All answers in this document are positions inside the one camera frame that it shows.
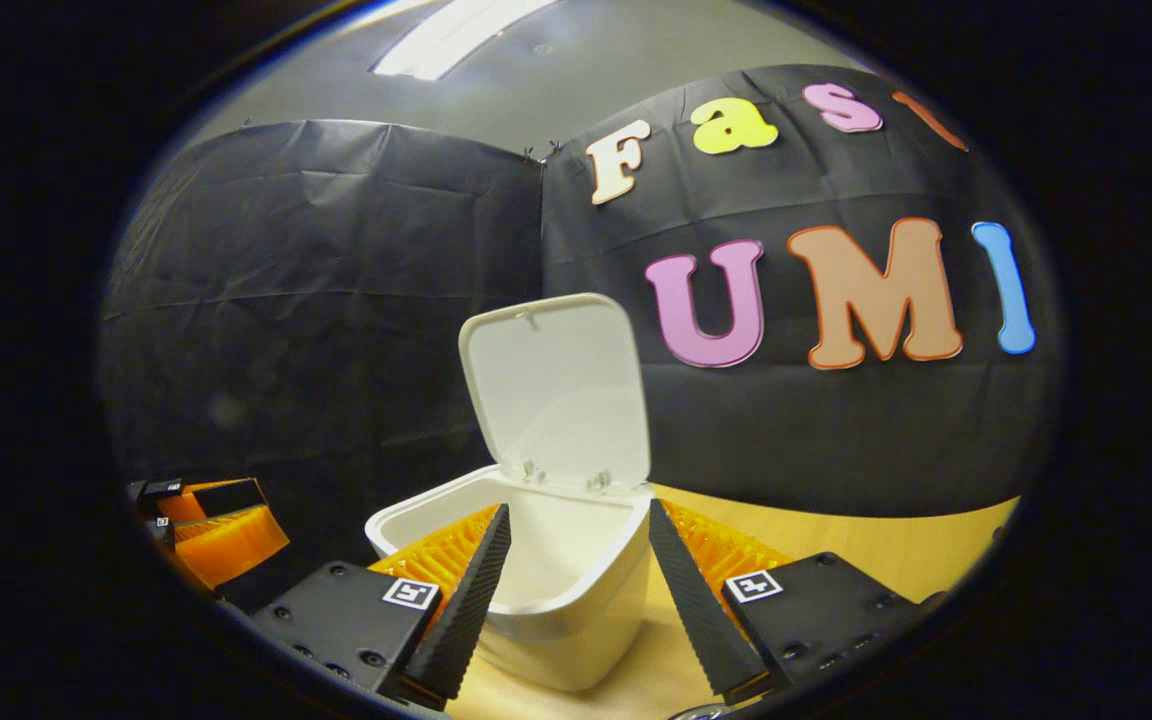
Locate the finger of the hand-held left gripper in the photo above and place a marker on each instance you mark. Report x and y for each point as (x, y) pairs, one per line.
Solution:
(206, 497)
(231, 545)

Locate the white desktop garbage bin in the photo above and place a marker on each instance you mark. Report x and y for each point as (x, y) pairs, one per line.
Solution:
(556, 400)

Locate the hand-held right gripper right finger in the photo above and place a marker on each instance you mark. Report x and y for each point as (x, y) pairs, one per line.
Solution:
(701, 610)

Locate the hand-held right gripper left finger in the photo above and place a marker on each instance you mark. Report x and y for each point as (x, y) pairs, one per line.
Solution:
(466, 610)

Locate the wooden desktop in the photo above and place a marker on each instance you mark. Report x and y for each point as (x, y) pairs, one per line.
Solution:
(886, 550)

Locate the black backdrop cloth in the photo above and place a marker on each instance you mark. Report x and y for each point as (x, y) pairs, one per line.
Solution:
(336, 300)

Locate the ceiling light panel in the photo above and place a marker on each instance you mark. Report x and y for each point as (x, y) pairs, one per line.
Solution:
(456, 35)

